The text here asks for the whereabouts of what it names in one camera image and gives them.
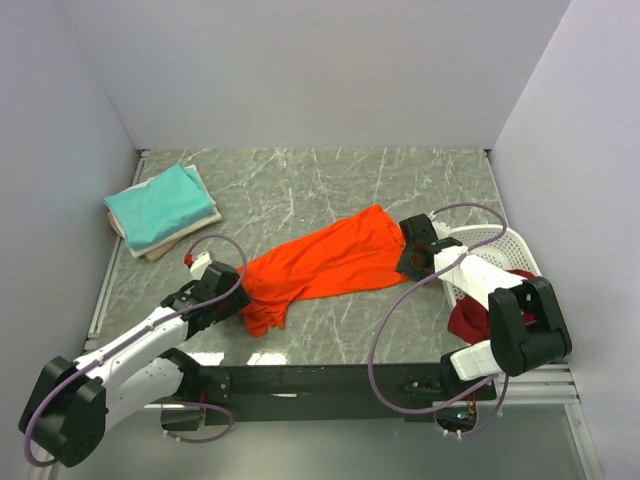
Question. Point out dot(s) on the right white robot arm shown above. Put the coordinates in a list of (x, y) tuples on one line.
[(527, 329)]

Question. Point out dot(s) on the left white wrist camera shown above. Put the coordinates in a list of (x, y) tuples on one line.
[(197, 264)]

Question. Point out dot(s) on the white perforated plastic basket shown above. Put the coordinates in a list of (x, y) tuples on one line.
[(487, 256)]

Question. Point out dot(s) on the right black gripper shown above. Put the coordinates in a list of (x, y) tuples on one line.
[(404, 267)]

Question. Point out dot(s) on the aluminium frame rail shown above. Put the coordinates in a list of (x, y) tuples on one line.
[(111, 316)]

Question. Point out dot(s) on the dark red t-shirt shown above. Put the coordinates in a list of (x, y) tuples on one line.
[(469, 319)]

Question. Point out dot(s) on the folded white t-shirt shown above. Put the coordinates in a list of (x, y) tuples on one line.
[(200, 225)]

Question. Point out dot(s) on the orange t-shirt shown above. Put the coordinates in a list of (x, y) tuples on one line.
[(353, 255)]

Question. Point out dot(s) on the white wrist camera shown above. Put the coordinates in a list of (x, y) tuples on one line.
[(441, 229), (197, 264)]

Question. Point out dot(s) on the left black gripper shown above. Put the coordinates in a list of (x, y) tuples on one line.
[(237, 301)]

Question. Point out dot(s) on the folded teal t-shirt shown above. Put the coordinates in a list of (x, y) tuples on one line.
[(157, 207)]

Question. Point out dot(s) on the folded beige t-shirt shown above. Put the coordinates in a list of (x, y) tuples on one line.
[(151, 254)]

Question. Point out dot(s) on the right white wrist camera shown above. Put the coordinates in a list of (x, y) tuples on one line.
[(441, 229)]

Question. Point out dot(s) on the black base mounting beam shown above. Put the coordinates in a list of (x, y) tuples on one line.
[(324, 392)]

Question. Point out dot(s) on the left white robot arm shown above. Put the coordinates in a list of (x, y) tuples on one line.
[(74, 403)]

